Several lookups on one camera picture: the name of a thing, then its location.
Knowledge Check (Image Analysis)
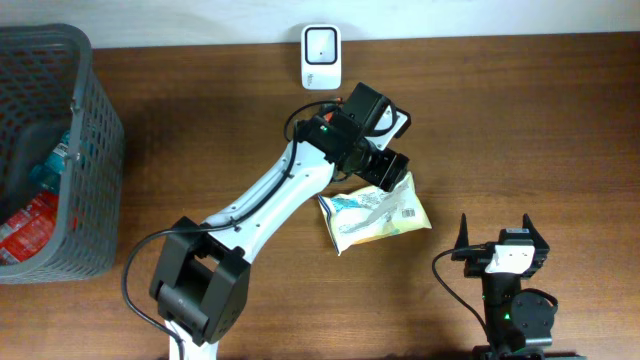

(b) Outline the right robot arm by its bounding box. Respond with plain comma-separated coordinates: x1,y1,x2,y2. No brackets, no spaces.
451,215,581,360

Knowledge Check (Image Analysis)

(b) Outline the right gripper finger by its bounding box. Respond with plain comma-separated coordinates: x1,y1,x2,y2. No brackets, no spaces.
523,214,549,253
454,213,469,250

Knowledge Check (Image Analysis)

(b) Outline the yellow white snack bag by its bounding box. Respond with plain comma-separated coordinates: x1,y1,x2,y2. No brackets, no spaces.
317,172,432,255

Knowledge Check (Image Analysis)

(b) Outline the grey plastic basket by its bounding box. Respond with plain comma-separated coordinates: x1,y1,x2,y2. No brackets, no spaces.
1,24,125,284

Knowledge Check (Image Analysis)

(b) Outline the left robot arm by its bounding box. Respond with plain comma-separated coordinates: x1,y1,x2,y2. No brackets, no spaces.
149,83,411,359

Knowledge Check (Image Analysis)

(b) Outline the red snack bag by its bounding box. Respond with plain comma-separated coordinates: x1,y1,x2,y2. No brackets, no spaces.
1,191,59,265

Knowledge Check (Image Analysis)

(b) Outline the white barcode scanner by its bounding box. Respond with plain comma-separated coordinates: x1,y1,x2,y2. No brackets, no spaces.
300,24,342,90

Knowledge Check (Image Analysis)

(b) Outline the blue mouthwash bottle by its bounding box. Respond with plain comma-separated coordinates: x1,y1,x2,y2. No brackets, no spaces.
29,130,70,195

